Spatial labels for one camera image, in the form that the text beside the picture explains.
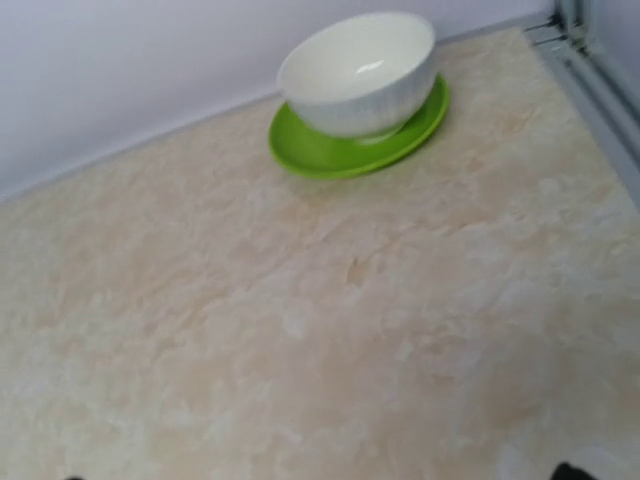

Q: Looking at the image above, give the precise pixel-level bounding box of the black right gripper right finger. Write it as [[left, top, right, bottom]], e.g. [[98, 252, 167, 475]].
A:
[[550, 462, 597, 480]]

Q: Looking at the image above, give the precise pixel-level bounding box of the green plastic saucer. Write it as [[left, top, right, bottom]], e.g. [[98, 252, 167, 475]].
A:
[[268, 75, 450, 179]]

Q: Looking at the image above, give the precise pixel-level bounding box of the white ceramic bowl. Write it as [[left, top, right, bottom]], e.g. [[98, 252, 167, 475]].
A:
[[277, 12, 438, 139]]

